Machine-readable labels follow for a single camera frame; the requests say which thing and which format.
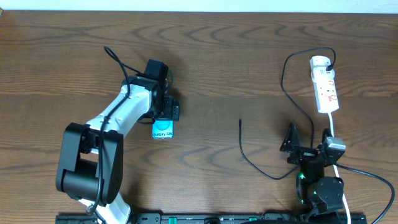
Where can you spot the Galaxy S25 smartphone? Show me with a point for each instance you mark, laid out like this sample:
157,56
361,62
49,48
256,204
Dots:
163,129

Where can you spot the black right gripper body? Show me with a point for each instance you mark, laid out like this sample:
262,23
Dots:
303,156

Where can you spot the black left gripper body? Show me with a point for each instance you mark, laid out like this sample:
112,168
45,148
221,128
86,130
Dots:
167,112

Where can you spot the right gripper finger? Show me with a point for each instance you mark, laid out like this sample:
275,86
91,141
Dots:
326,133
291,141

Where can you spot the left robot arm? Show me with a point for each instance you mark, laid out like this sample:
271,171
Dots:
90,168

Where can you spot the white power strip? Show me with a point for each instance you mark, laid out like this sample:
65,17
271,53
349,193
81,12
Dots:
325,90

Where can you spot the white USB charger adapter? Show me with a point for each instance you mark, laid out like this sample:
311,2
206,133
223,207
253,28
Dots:
319,61

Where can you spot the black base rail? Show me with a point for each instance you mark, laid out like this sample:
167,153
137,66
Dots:
156,218

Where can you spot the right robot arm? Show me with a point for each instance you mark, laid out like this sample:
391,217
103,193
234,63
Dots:
320,194

